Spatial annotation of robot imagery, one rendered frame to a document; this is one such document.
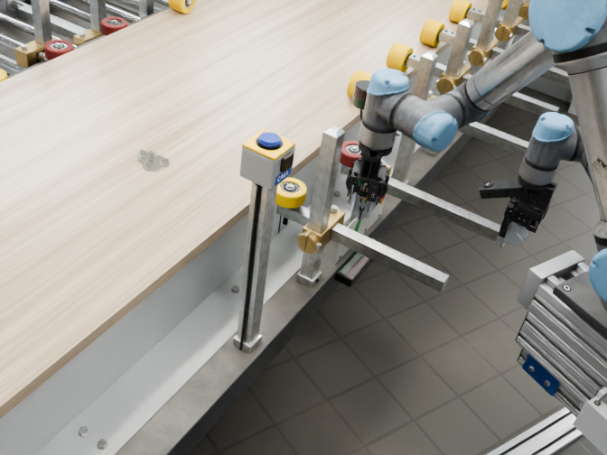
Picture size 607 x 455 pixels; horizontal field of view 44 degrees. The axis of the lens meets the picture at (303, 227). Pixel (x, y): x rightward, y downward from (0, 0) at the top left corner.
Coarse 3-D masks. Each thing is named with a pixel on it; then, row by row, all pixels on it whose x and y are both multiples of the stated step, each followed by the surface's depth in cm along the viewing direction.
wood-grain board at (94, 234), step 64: (256, 0) 258; (320, 0) 265; (384, 0) 273; (448, 0) 280; (64, 64) 207; (128, 64) 212; (192, 64) 216; (256, 64) 221; (320, 64) 226; (384, 64) 232; (0, 128) 179; (64, 128) 183; (128, 128) 186; (192, 128) 190; (256, 128) 193; (320, 128) 197; (0, 192) 161; (64, 192) 163; (128, 192) 166; (192, 192) 169; (0, 256) 145; (64, 256) 148; (128, 256) 150; (192, 256) 155; (0, 320) 133; (64, 320) 135; (0, 384) 123
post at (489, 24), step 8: (496, 0) 223; (488, 8) 225; (496, 8) 224; (488, 16) 227; (496, 16) 226; (488, 24) 228; (480, 32) 231; (488, 32) 229; (480, 40) 232; (488, 40) 230; (472, 72) 238
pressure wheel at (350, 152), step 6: (342, 144) 191; (348, 144) 192; (354, 144) 192; (342, 150) 189; (348, 150) 190; (354, 150) 190; (342, 156) 189; (348, 156) 188; (354, 156) 188; (360, 156) 188; (342, 162) 190; (348, 162) 189
